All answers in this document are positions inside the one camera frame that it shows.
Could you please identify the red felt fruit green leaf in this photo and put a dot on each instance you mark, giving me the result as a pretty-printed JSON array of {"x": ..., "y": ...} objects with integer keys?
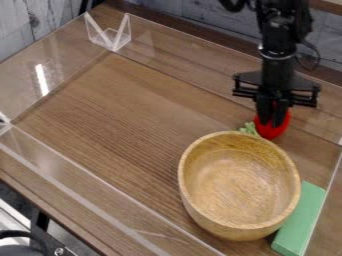
[{"x": 265, "y": 130}]

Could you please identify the wooden bowl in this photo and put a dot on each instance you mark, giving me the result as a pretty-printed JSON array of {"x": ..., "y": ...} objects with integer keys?
[{"x": 240, "y": 185}]

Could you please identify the black metal table leg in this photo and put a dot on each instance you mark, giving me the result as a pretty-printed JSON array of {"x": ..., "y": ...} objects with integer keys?
[{"x": 62, "y": 243}]

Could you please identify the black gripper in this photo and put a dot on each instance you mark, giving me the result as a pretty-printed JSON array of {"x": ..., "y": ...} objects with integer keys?
[{"x": 299, "y": 91}]

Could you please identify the clear acrylic corner bracket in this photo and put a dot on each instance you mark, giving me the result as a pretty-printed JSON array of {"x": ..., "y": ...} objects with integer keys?
[{"x": 109, "y": 38}]

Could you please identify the clear acrylic front wall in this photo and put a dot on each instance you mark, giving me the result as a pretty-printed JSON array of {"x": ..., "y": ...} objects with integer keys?
[{"x": 110, "y": 220}]

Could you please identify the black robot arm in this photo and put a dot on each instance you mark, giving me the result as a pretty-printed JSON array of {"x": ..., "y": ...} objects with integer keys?
[{"x": 285, "y": 23}]

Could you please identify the green rectangular block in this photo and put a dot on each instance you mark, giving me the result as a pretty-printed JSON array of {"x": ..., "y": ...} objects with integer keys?
[{"x": 292, "y": 239}]

